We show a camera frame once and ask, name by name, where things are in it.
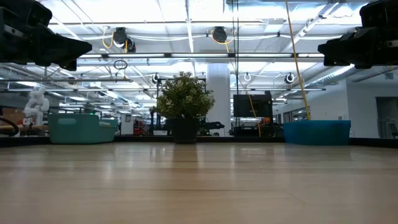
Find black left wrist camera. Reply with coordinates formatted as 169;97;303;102
0;0;53;28

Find black aluminium table frame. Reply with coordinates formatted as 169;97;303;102
0;136;398;147

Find long ceiling light bar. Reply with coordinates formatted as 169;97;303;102
77;52;308;60

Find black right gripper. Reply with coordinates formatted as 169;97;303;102
317;26;398;70

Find teal plastic bin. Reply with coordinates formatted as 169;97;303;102
48;113;119;145

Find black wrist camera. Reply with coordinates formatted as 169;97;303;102
359;0;398;29
0;0;53;28

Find white square column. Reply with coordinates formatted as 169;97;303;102
206;63;232;138

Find black ceiling cable reel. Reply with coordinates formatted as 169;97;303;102
112;27;137;53
212;26;228;44

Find artificial plant in black pot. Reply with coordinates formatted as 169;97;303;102
150;71;216;144

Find white cabinet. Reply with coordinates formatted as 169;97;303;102
120;113;134;135

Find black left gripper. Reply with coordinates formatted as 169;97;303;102
0;6;93;71

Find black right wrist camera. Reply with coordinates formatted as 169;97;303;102
359;0;398;29

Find blue plastic bin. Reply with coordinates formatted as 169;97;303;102
282;119;352;146

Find black cable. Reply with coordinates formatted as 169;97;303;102
236;0;241;94

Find yellow cable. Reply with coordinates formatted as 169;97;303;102
285;0;312;121

